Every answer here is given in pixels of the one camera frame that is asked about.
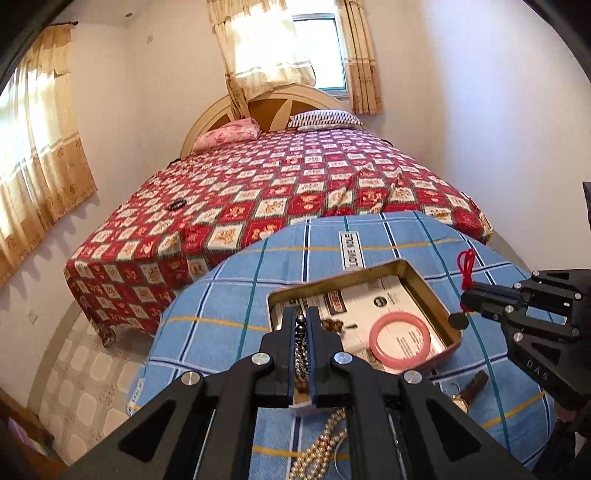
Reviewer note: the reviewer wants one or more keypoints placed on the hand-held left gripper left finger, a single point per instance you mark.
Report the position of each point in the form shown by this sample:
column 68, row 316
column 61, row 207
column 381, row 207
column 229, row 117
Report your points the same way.
column 290, row 355

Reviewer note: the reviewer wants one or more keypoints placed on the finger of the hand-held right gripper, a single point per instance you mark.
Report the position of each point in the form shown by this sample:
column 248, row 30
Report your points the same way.
column 485, row 291
column 487, row 310

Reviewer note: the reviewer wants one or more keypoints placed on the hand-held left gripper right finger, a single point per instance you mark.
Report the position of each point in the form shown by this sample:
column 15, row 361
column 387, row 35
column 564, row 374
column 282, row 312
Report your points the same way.
column 314, row 360

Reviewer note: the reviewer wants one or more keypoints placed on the pink metal tin box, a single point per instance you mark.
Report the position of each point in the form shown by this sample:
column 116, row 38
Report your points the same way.
column 408, row 282

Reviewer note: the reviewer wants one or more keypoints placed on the thin silver bangle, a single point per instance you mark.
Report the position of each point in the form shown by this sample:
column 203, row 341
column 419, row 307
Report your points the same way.
column 345, row 454

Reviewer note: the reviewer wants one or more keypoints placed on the blue plaid tablecloth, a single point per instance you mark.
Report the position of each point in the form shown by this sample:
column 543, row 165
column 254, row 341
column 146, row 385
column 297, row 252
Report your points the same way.
column 231, row 300

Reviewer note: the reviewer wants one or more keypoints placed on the pink bangle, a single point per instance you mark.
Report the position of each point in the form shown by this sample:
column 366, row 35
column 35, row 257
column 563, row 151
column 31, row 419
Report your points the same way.
column 400, row 316

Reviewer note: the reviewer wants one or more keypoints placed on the printed paper liner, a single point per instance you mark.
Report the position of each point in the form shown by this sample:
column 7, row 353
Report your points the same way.
column 392, row 300

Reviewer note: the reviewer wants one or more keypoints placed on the red patterned bedsheet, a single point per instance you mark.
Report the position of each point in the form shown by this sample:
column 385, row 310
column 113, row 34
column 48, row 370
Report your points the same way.
column 277, row 184

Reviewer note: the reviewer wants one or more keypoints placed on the pink floral pillow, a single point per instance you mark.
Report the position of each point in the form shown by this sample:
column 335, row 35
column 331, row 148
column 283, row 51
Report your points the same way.
column 226, row 134

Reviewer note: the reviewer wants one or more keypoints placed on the striped pillow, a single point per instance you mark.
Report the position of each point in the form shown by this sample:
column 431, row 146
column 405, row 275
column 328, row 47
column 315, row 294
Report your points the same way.
column 323, row 119

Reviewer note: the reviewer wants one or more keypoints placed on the cream wooden headboard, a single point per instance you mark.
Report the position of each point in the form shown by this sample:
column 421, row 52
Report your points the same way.
column 217, row 108

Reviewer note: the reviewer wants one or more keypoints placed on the narrow beige floral curtain panel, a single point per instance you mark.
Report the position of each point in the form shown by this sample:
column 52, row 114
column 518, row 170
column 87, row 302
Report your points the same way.
column 362, row 60

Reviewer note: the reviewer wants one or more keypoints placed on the brown wooden furniture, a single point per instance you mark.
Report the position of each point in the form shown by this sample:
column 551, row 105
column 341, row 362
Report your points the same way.
column 23, row 415

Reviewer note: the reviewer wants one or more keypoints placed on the window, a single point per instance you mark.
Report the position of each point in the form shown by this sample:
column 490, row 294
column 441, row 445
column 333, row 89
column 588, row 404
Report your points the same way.
column 323, row 46

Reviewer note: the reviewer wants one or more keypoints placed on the wide beige floral curtain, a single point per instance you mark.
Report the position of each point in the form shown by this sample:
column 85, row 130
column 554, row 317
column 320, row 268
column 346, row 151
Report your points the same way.
column 41, row 152

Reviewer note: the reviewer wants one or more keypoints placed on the low wall socket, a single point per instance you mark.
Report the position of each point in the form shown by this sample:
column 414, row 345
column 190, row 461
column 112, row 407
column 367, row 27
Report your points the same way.
column 32, row 316

